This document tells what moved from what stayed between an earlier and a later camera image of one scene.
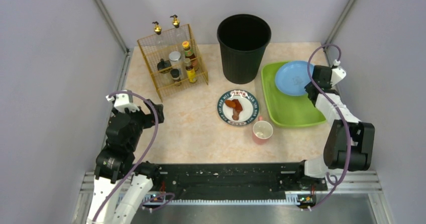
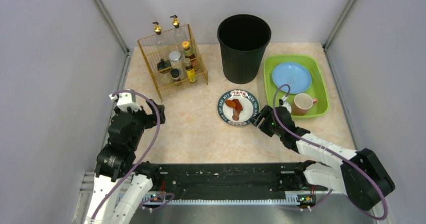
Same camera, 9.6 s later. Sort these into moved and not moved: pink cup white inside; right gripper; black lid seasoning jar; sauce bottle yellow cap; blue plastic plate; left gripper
Moved: right gripper; pink cup white inside
Not moved: black lid seasoning jar; left gripper; blue plastic plate; sauce bottle yellow cap
